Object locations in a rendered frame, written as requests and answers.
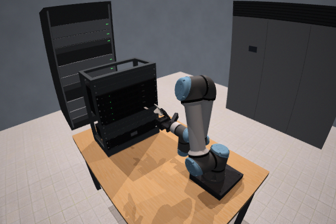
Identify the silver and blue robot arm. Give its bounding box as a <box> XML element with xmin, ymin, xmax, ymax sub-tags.
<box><xmin>170</xmin><ymin>75</ymin><xmax>230</xmax><ymax>184</ymax></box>

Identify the black server rack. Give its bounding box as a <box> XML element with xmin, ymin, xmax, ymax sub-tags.
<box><xmin>78</xmin><ymin>57</ymin><xmax>160</xmax><ymax>157</ymax></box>

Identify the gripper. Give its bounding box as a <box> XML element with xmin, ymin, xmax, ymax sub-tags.
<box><xmin>154</xmin><ymin>104</ymin><xmax>175</xmax><ymax>132</ymax></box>

